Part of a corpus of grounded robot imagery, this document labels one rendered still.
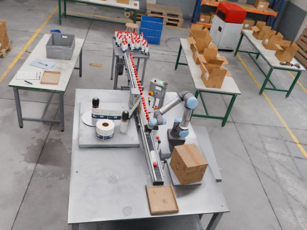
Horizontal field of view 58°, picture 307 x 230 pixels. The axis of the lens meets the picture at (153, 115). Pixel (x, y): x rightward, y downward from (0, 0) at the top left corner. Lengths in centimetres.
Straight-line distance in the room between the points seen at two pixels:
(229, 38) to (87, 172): 660
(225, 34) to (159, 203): 648
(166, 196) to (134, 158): 56
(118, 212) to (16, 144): 231
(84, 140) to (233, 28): 629
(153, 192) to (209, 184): 62
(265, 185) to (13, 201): 346
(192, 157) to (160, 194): 48
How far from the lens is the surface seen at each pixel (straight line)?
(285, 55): 695
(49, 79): 436
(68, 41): 541
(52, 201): 375
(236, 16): 846
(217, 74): 472
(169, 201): 279
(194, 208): 281
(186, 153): 286
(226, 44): 865
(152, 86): 318
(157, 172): 292
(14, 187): 396
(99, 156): 306
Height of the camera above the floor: 302
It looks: 36 degrees down
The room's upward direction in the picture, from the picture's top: 12 degrees clockwise
